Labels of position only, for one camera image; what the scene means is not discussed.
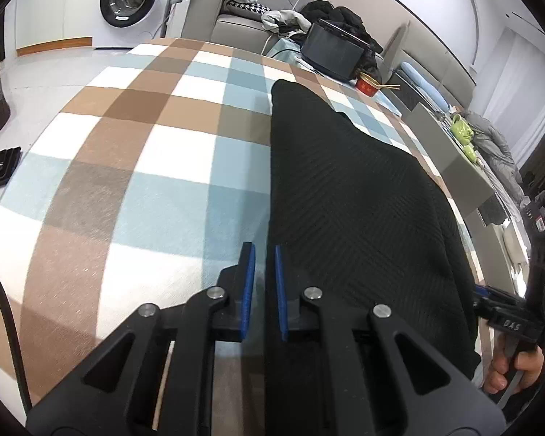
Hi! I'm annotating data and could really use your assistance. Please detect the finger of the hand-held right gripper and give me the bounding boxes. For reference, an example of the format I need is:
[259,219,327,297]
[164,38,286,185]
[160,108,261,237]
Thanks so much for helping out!
[475,284,528,312]

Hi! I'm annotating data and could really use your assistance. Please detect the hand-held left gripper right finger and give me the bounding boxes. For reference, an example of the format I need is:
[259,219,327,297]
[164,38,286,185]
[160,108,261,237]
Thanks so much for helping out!
[274,244,508,436]

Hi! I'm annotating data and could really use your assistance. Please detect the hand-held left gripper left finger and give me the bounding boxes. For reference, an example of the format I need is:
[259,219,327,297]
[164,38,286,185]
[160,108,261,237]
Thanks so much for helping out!
[26,242,257,436]

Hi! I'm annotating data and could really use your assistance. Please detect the black knit garment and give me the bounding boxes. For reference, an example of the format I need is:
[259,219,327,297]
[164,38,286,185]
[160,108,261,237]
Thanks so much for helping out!
[263,78,481,436]

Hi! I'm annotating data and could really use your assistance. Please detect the person's right hand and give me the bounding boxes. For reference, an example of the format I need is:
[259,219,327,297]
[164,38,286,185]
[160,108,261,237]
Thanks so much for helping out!
[483,349,545,394]

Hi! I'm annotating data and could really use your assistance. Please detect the black rack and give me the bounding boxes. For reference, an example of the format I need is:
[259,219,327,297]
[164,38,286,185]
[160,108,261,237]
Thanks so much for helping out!
[520,170,545,238]

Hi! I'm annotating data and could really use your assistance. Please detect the grey table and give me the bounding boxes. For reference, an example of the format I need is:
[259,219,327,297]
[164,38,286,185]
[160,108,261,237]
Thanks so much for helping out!
[409,102,498,216]

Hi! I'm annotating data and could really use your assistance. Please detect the grey puffer jacket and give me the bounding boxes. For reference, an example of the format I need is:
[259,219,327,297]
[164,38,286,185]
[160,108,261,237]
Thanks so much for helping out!
[463,110,528,206]

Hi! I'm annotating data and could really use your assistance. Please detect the checkered blanket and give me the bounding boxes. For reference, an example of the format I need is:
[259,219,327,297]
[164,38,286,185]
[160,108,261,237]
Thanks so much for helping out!
[0,37,496,419]

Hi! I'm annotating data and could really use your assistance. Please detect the white curtain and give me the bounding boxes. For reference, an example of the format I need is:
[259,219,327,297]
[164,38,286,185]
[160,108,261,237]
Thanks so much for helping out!
[486,27,545,174]

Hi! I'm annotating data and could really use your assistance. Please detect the red bowl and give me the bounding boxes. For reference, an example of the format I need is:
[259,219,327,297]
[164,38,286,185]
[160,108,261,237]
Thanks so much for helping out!
[355,72,381,97]

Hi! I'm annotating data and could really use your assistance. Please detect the light blue pillow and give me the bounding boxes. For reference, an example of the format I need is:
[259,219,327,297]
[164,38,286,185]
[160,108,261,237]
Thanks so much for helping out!
[400,61,451,110]

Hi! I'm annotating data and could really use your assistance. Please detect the light blue cloth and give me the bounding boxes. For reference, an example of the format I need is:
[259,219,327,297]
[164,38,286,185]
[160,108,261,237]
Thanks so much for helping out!
[268,36,310,67]

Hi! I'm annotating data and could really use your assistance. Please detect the black box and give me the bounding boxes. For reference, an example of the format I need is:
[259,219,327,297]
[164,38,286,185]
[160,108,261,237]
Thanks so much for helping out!
[301,19,368,83]

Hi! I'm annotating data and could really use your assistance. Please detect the grey sofa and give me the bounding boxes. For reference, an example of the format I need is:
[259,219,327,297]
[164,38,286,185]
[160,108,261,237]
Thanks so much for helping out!
[166,0,310,55]

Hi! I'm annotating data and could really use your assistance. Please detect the light grey garment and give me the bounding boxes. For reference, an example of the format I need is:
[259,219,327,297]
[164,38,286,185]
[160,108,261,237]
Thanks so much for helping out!
[260,9,312,37]

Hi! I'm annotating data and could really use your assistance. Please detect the beige upright board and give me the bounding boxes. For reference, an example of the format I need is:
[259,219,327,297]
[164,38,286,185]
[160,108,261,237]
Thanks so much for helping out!
[383,23,412,83]

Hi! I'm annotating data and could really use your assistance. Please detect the white washing machine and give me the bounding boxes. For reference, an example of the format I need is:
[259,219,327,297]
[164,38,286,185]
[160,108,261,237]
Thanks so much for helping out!
[92,0,185,50]

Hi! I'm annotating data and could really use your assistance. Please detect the houndstooth pillow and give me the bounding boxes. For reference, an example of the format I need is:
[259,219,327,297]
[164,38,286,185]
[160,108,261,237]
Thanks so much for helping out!
[225,0,273,21]

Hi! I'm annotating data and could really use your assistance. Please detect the black tray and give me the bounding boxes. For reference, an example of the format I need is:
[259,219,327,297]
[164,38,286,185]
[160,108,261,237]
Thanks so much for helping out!
[0,146,23,193]

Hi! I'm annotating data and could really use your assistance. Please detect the black jacket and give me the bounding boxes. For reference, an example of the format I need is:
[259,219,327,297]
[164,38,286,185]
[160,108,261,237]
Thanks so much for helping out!
[300,0,384,85]

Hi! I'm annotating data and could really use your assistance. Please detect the white cabinet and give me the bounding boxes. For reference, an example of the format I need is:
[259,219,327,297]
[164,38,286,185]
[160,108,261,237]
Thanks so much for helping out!
[13,0,101,56]

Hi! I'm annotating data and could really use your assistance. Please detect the black cable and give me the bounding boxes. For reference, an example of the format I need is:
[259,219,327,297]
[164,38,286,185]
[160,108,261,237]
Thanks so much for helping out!
[0,250,33,410]

